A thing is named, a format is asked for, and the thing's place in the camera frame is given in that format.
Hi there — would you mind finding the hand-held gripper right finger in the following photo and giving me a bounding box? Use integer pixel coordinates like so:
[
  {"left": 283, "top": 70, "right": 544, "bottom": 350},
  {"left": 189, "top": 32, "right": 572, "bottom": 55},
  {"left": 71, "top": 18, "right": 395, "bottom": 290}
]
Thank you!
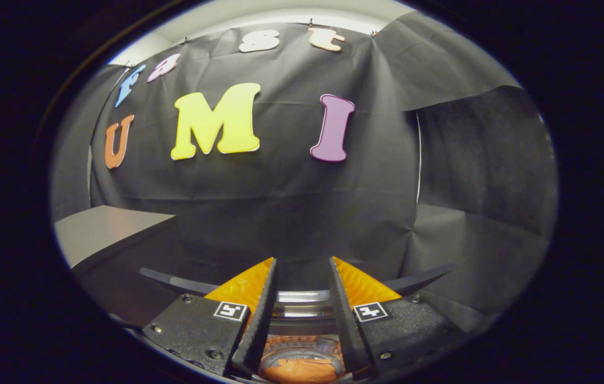
[{"left": 328, "top": 256, "right": 465, "bottom": 380}]

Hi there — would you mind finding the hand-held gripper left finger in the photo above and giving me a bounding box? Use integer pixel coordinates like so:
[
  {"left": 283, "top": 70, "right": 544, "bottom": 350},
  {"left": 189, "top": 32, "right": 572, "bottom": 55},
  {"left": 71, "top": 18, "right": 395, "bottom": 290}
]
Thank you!
[{"left": 142, "top": 258, "right": 279, "bottom": 377}]

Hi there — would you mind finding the grey cabinet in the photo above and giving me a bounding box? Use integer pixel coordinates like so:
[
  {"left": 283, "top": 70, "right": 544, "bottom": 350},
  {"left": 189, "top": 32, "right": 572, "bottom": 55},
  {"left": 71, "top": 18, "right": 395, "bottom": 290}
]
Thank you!
[{"left": 54, "top": 205, "right": 217, "bottom": 329}]

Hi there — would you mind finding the orange polo shirt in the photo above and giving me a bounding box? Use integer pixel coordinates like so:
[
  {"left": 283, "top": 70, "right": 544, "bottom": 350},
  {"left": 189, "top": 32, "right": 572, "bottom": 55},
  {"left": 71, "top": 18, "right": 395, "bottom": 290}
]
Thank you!
[{"left": 265, "top": 357, "right": 341, "bottom": 383}]

